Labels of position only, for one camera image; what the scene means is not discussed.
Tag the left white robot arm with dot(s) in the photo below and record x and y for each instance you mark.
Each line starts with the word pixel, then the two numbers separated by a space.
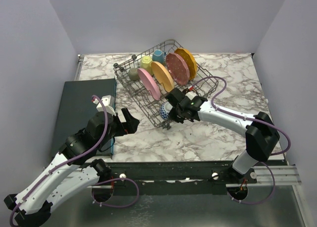
pixel 67 173

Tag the cream yellow round plate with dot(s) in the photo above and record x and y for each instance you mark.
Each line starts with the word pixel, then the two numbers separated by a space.
pixel 163 76

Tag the light green ceramic mug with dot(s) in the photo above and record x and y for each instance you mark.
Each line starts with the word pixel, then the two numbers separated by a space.
pixel 146 63

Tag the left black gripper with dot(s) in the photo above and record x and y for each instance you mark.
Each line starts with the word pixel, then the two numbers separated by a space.
pixel 130 126

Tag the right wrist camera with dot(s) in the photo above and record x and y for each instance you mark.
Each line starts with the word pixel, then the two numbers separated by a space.
pixel 190 93

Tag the blue ceramic mug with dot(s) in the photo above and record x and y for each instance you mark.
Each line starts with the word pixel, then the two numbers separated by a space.
pixel 159 56

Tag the pink polka dot plate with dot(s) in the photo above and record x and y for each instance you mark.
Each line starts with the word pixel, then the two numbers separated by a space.
pixel 177 68

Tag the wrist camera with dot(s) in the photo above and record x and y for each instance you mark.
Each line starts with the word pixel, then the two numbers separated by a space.
pixel 190 93
pixel 109 103

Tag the yellow polka dot plate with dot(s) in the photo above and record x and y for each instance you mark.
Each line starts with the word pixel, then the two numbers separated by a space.
pixel 190 61

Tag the grey wire dish rack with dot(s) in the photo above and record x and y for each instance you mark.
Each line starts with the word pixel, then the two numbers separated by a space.
pixel 203 84

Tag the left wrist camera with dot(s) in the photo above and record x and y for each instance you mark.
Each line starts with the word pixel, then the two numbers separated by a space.
pixel 109 103

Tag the grey ceramic mug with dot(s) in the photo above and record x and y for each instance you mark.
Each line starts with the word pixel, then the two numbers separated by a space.
pixel 133 74

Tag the aluminium frame rail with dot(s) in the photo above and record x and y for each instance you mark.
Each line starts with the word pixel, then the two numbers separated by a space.
pixel 283 175

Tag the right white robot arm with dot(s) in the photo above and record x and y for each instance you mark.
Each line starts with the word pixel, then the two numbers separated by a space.
pixel 261 137

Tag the red blue patterned bowl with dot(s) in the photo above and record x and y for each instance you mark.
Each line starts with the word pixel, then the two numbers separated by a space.
pixel 165 109

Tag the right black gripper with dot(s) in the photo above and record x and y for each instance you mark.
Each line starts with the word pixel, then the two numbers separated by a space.
pixel 173 115

